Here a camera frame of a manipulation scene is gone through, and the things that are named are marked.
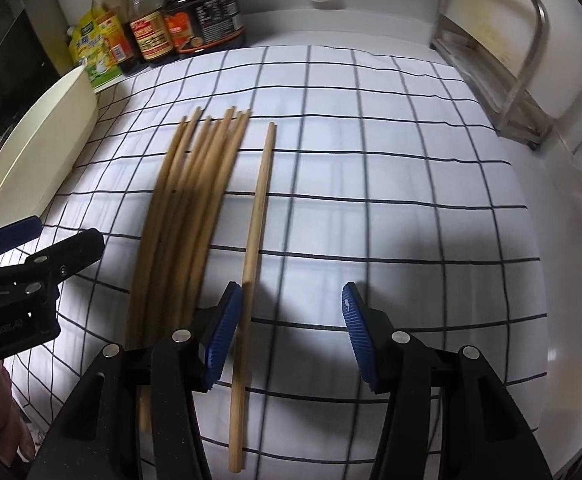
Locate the yellow seasoning pouch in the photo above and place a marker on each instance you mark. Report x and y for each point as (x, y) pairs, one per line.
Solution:
(96, 50)

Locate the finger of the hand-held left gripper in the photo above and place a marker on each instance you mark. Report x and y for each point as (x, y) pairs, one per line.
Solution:
(13, 235)
(73, 252)

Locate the single wooden chopstick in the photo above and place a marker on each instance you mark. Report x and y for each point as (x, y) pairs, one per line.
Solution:
(257, 220)

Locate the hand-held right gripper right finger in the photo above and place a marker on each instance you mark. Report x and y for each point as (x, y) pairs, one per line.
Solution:
(361, 335)

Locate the pile of wooden chopsticks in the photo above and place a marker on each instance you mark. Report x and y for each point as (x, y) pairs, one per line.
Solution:
(181, 220)

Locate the person's left hand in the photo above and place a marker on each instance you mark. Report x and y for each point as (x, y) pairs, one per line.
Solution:
(11, 410)

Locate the white black grid cloth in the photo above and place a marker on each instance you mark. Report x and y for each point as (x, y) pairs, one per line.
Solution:
(371, 185)

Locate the cream cutting board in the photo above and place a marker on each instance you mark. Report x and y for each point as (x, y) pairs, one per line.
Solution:
(496, 30)

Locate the white oval bowl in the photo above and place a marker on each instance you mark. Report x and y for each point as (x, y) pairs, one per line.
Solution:
(36, 150)

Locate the black appliance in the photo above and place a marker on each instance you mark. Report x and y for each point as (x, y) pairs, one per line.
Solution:
(11, 60)

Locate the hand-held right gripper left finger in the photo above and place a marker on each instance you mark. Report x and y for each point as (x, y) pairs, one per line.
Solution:
(223, 340)

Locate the clear bottle yellow red label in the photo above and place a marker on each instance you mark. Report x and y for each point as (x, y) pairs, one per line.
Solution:
(113, 35)

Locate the brown label soy sauce bottle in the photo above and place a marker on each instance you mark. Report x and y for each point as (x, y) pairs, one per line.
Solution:
(151, 35)

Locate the dark sauce jug red cap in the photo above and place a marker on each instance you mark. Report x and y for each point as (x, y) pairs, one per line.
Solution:
(206, 15)

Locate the stainless steel rack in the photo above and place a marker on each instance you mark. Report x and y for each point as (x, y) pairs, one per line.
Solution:
(521, 130)

